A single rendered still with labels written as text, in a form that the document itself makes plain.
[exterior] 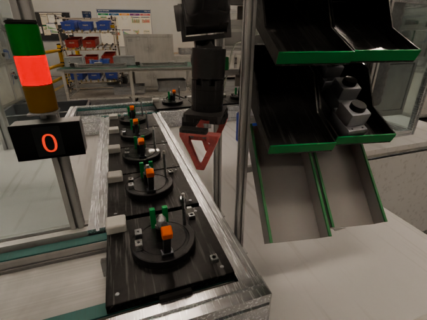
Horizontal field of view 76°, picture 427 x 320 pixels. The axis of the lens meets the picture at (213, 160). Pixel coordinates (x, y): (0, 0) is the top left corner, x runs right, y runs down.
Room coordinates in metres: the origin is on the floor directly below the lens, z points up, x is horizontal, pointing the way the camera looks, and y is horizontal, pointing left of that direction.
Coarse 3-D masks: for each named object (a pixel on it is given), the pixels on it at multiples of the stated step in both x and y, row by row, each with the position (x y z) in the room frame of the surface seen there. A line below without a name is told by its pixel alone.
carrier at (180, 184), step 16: (112, 176) 0.76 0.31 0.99; (128, 176) 0.79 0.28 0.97; (144, 176) 0.70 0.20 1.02; (160, 176) 0.76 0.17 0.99; (176, 176) 0.79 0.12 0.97; (112, 192) 0.69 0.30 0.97; (128, 192) 0.66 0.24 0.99; (144, 192) 0.66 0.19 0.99; (160, 192) 0.66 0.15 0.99; (176, 192) 0.69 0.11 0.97; (192, 192) 0.69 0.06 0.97; (112, 208) 0.61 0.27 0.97; (128, 208) 0.61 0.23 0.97; (144, 208) 0.61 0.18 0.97; (160, 208) 0.61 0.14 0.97; (176, 208) 0.62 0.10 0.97
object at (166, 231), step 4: (164, 224) 0.42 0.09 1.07; (164, 228) 0.40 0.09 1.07; (168, 228) 0.40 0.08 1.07; (164, 232) 0.39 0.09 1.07; (168, 232) 0.39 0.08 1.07; (172, 232) 0.39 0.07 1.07; (164, 236) 0.39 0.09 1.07; (168, 236) 0.39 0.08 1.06; (172, 236) 0.40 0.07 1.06; (164, 240) 0.40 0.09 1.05; (168, 240) 0.40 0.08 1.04; (164, 244) 0.40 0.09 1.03; (168, 244) 0.41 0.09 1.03; (164, 248) 0.41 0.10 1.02; (168, 248) 0.41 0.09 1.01; (164, 252) 0.41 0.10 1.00; (168, 252) 0.42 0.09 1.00
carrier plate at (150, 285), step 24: (168, 216) 0.58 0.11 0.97; (120, 240) 0.49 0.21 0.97; (216, 240) 0.49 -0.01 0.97; (120, 264) 0.42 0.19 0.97; (192, 264) 0.42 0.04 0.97; (216, 264) 0.42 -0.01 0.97; (120, 288) 0.36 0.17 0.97; (144, 288) 0.36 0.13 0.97; (168, 288) 0.36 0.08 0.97; (192, 288) 0.37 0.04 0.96
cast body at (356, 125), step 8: (344, 104) 0.54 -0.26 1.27; (352, 104) 0.53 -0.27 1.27; (360, 104) 0.53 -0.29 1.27; (336, 112) 0.56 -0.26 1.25; (344, 112) 0.53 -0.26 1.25; (352, 112) 0.52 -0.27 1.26; (360, 112) 0.52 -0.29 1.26; (368, 112) 0.52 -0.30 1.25; (336, 120) 0.55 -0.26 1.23; (344, 120) 0.53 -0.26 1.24; (352, 120) 0.52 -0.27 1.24; (360, 120) 0.52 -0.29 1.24; (336, 128) 0.55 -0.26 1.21; (344, 128) 0.53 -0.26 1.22; (352, 128) 0.52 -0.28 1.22; (360, 128) 0.52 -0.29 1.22
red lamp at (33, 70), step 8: (16, 56) 0.51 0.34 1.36; (24, 56) 0.51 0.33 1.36; (32, 56) 0.51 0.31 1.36; (40, 56) 0.51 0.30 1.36; (16, 64) 0.50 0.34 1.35; (24, 64) 0.50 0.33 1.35; (32, 64) 0.50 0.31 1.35; (40, 64) 0.51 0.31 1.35; (24, 72) 0.50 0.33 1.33; (32, 72) 0.50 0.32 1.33; (40, 72) 0.51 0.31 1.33; (48, 72) 0.52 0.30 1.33; (24, 80) 0.50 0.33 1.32; (32, 80) 0.50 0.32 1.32; (40, 80) 0.50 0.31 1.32; (48, 80) 0.52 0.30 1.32
